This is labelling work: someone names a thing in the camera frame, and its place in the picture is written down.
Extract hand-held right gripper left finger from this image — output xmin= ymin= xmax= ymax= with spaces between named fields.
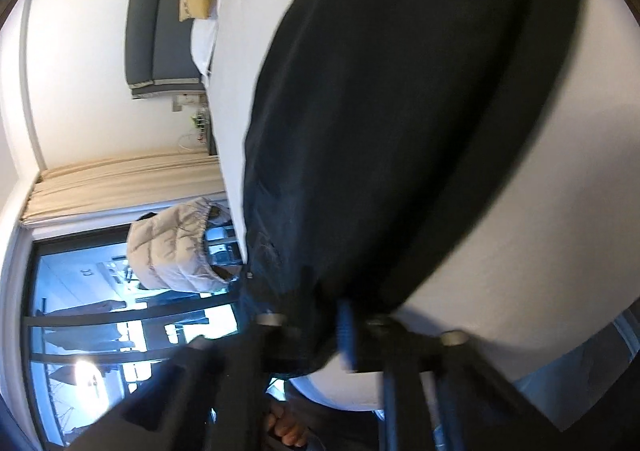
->
xmin=65 ymin=313 xmax=292 ymax=451

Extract grey padded headboard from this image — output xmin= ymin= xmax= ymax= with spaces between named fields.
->
xmin=125 ymin=0 xmax=221 ymax=99

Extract white pillow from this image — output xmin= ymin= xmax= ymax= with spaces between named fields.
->
xmin=190 ymin=17 xmax=220 ymax=77

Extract person's right hand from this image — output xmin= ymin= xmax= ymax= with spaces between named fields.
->
xmin=262 ymin=403 xmax=308 ymax=449

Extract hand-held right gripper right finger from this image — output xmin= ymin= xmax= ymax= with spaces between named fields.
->
xmin=336 ymin=300 xmax=568 ymax=451

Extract black framed glass window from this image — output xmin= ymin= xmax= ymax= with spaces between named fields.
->
xmin=20 ymin=221 xmax=251 ymax=449

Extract dark grey nightstand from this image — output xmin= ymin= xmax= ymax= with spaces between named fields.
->
xmin=199 ymin=98 xmax=219 ymax=155

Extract beige curtain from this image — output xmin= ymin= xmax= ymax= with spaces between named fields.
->
xmin=20 ymin=154 xmax=231 ymax=227

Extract white bed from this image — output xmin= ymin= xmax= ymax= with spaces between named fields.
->
xmin=190 ymin=0 xmax=640 ymax=414

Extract black pants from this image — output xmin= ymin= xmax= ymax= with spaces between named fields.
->
xmin=240 ymin=0 xmax=586 ymax=377

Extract beige puffer jacket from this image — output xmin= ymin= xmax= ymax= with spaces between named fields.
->
xmin=127 ymin=198 xmax=238 ymax=294

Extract small colourful trinkets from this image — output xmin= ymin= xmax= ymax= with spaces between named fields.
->
xmin=176 ymin=106 xmax=208 ymax=149

